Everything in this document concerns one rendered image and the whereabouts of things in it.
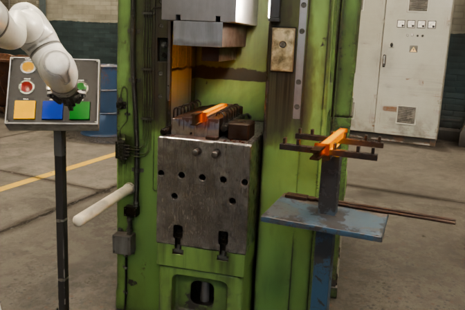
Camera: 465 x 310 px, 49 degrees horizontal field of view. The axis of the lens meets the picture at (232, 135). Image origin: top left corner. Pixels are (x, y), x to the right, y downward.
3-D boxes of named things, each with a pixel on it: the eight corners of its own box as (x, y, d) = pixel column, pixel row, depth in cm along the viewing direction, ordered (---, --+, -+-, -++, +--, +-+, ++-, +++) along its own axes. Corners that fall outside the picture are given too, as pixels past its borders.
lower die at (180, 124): (218, 138, 201) (219, 117, 199) (171, 133, 205) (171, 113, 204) (241, 122, 241) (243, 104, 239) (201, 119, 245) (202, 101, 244)
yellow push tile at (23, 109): (34, 119, 191) (36, 100, 193) (12, 118, 189) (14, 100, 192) (35, 120, 192) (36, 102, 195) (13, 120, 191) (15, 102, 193)
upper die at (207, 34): (221, 47, 194) (223, 22, 192) (172, 45, 198) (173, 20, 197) (245, 46, 234) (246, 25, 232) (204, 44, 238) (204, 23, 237)
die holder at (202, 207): (245, 254, 200) (251, 144, 192) (156, 242, 209) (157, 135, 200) (269, 210, 254) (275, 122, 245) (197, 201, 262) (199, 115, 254)
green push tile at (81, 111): (89, 119, 195) (90, 101, 197) (69, 119, 193) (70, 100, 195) (90, 120, 196) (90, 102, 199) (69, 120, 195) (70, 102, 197)
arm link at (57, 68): (86, 85, 160) (64, 51, 161) (82, 66, 145) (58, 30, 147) (55, 101, 157) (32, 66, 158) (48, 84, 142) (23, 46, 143)
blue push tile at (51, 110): (62, 119, 193) (63, 101, 195) (41, 118, 191) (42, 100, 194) (62, 120, 194) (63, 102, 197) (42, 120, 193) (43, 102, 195)
